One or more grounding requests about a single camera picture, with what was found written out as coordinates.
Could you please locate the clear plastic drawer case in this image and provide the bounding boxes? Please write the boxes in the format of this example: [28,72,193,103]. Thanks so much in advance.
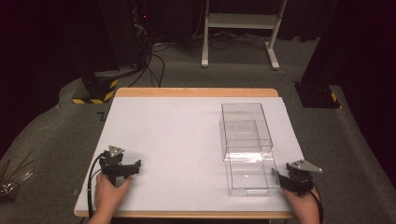
[219,102,275,162]

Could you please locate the white metal stand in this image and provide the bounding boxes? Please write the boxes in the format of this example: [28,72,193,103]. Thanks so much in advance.
[201,0,289,71]

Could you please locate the clear plastic drawer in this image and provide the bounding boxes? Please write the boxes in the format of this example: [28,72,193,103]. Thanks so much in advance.
[223,119,281,198]

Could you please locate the person's left hand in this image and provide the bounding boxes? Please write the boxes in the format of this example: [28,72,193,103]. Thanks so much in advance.
[94,172,134,217]

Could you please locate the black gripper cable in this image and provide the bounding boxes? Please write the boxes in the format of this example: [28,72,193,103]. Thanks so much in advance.
[307,182,325,224]
[87,151,108,219]

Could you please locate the black floor cables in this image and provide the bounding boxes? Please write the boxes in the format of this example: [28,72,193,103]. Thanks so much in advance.
[128,40,171,89]

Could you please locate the white table sheet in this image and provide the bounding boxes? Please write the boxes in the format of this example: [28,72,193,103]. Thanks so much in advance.
[75,96,305,215]

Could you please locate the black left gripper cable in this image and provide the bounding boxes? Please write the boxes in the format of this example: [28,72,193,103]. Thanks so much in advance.
[87,151,108,219]

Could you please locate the black stand with striped base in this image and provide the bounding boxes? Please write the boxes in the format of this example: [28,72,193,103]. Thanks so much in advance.
[72,0,148,105]

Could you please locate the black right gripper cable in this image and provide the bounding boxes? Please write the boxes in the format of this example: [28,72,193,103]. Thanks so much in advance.
[307,182,325,224]

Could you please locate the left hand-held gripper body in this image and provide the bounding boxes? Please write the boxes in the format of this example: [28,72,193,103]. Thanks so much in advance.
[99,145,135,185]

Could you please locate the wooden table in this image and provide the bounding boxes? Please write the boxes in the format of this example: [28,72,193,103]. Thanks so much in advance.
[73,87,297,219]

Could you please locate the black stand base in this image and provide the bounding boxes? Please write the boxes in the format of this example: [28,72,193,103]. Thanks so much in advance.
[293,81,341,109]

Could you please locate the metal rods bundle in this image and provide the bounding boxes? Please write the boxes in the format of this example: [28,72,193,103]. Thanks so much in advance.
[0,151,35,203]

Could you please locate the person's right hand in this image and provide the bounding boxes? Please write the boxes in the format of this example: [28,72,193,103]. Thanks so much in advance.
[281,186,321,224]

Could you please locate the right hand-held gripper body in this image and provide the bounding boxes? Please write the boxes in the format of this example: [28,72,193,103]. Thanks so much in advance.
[285,159,324,196]

